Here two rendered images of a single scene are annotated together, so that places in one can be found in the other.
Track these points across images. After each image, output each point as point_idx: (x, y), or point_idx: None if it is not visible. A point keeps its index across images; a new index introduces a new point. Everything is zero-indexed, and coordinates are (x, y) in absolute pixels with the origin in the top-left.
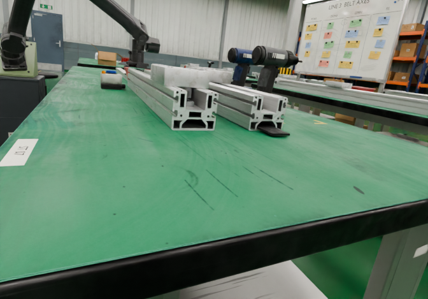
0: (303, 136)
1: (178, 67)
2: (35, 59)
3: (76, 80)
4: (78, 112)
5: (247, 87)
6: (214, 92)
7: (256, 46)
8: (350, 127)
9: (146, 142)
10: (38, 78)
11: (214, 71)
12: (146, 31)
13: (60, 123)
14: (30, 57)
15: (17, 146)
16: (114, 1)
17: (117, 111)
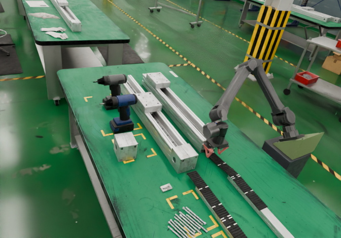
0: None
1: (160, 81)
2: (292, 145)
3: (253, 151)
4: (183, 90)
5: (116, 120)
6: (144, 74)
7: (125, 75)
8: (74, 94)
9: None
10: (268, 143)
11: (144, 92)
12: (211, 110)
13: (179, 82)
14: (289, 140)
15: (175, 74)
16: (229, 86)
17: (175, 93)
